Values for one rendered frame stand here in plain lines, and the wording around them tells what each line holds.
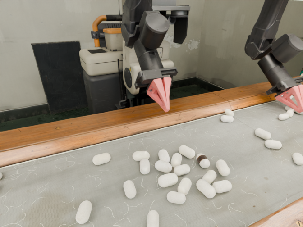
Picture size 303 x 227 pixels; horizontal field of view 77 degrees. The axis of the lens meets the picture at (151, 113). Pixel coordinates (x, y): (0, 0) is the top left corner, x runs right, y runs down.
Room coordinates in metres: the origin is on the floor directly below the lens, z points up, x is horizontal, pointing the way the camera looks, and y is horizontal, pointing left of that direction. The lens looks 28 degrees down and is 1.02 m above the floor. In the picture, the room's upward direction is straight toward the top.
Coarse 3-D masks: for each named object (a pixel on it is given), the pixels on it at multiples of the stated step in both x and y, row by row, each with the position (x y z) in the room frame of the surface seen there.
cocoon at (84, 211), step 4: (80, 204) 0.20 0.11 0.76; (84, 204) 0.19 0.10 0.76; (88, 204) 0.19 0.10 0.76; (80, 208) 0.19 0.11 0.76; (84, 208) 0.19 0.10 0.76; (88, 208) 0.19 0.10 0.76; (80, 212) 0.18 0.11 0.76; (84, 212) 0.18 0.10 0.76; (88, 212) 0.18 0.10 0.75; (76, 216) 0.18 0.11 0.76; (80, 216) 0.18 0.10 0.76; (84, 216) 0.18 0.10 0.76; (88, 216) 0.18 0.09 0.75; (76, 220) 0.17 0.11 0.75; (80, 220) 0.17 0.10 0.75; (84, 220) 0.17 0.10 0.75
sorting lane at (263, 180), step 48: (96, 144) 0.37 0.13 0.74; (144, 144) 0.37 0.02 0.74; (192, 144) 0.37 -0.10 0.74; (240, 144) 0.37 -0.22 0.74; (288, 144) 0.37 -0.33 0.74; (0, 192) 0.23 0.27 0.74; (48, 192) 0.23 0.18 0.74; (96, 192) 0.23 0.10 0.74; (144, 192) 0.23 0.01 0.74; (192, 192) 0.23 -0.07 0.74; (240, 192) 0.23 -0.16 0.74; (288, 192) 0.23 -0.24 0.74
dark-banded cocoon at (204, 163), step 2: (198, 154) 0.31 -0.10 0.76; (200, 154) 0.31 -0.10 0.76; (202, 154) 0.31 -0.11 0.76; (204, 154) 0.31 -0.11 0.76; (198, 156) 0.31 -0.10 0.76; (196, 158) 0.31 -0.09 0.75; (202, 160) 0.29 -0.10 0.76; (204, 160) 0.29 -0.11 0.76; (206, 160) 0.29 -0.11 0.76; (208, 160) 0.29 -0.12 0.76; (200, 162) 0.29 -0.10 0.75; (202, 162) 0.29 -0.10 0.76; (204, 162) 0.29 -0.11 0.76; (206, 162) 0.29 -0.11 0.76; (208, 162) 0.29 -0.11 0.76; (200, 164) 0.29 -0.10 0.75; (202, 164) 0.29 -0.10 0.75; (204, 164) 0.29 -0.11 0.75; (206, 164) 0.29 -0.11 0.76; (208, 164) 0.29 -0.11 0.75; (202, 166) 0.29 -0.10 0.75; (204, 166) 0.28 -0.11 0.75; (206, 166) 0.28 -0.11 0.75; (208, 166) 0.29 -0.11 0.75
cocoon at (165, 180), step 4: (160, 176) 0.25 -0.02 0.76; (164, 176) 0.25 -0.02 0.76; (168, 176) 0.25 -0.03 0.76; (172, 176) 0.25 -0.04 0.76; (176, 176) 0.25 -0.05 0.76; (160, 180) 0.24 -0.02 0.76; (164, 180) 0.24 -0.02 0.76; (168, 180) 0.24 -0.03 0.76; (172, 180) 0.24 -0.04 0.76; (176, 180) 0.25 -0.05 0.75; (160, 184) 0.24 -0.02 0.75; (164, 184) 0.24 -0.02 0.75; (168, 184) 0.24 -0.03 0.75; (172, 184) 0.24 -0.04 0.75
